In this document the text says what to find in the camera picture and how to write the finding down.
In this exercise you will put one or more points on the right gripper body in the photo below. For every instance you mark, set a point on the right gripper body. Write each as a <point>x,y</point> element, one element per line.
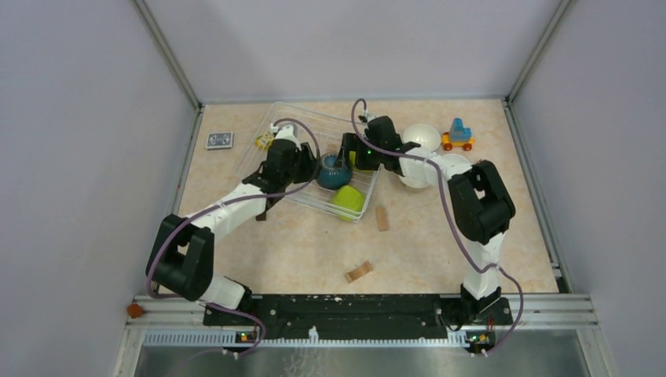
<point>370,159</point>

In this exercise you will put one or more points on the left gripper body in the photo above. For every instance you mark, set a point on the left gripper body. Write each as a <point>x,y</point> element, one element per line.
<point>294,173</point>

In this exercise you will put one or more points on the teal ceramic bowl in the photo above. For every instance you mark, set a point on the teal ceramic bowl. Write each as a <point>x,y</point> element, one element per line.
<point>332,177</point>

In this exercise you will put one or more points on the white wire dish rack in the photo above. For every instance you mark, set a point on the white wire dish rack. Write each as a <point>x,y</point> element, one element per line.
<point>328,131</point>

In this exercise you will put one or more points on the white bowl with blue rim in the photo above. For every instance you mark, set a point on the white bowl with blue rim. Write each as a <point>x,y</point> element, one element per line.
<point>425,135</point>

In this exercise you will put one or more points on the square lime green bowl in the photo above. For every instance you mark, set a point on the square lime green bowl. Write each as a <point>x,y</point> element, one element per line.
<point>348,203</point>

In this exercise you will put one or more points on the beige ceramic bowl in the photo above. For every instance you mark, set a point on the beige ceramic bowl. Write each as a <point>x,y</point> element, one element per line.
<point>413,184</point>

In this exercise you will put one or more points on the round lime green bowl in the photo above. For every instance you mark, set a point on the round lime green bowl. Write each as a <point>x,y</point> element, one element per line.
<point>353,165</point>

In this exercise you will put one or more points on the white ceramic bowl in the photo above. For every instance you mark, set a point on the white ceramic bowl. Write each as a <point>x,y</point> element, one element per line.
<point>455,159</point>

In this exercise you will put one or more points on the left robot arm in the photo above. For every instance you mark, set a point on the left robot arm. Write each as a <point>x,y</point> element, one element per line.
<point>182,257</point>

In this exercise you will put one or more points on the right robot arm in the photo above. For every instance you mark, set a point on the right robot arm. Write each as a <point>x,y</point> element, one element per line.
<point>477,204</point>

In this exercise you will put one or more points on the yellow owl toy block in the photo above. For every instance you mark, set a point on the yellow owl toy block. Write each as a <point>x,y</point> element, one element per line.
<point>264,141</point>

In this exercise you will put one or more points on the playing card deck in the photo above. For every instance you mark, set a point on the playing card deck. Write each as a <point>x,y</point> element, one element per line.
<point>223,140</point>

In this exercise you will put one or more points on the blue toy block vehicle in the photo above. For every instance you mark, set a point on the blue toy block vehicle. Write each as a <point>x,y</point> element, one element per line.
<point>457,136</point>

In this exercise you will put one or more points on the light wooden block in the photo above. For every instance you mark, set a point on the light wooden block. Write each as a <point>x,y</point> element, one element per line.
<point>382,218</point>

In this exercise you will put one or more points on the wooden arch block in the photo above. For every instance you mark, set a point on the wooden arch block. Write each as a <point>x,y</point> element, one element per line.
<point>360,271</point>

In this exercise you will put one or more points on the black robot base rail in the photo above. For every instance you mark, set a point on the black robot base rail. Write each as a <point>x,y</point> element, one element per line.
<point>361,317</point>

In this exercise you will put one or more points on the orange block on rail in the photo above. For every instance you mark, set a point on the orange block on rail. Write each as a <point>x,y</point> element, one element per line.
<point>134,311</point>

